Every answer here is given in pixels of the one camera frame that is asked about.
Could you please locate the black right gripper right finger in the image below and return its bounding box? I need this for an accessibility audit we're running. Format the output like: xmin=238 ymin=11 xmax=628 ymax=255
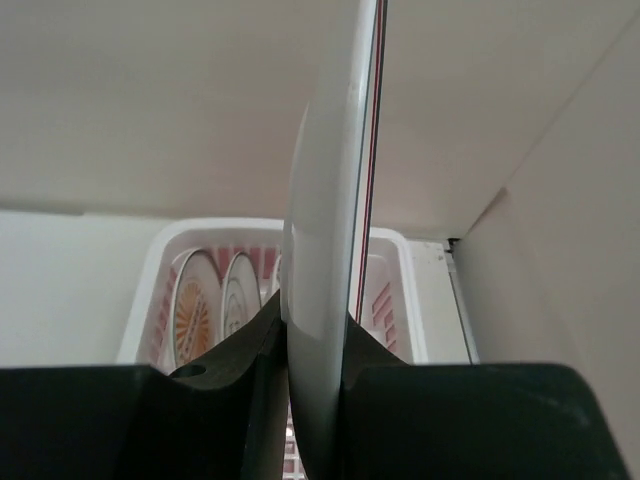
xmin=338 ymin=321 xmax=629 ymax=479

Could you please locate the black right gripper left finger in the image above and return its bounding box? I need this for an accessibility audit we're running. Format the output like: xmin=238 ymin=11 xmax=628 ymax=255
xmin=1 ymin=297 xmax=288 ymax=479

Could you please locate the orange sunburst plate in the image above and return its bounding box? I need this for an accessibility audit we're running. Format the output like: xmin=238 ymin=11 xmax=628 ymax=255
xmin=169 ymin=249 xmax=222 ymax=368
xmin=280 ymin=1 xmax=387 ymax=479

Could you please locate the white plate grey floral emblem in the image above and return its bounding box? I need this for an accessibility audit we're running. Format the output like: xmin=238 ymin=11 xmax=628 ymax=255
xmin=220 ymin=251 xmax=262 ymax=339

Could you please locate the green red rimmed plate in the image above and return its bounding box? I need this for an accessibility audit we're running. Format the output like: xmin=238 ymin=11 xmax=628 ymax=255
xmin=270 ymin=255 xmax=282 ymax=295

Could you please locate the white pink dish rack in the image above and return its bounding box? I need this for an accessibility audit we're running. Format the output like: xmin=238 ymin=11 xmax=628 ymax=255
xmin=118 ymin=218 xmax=427 ymax=479

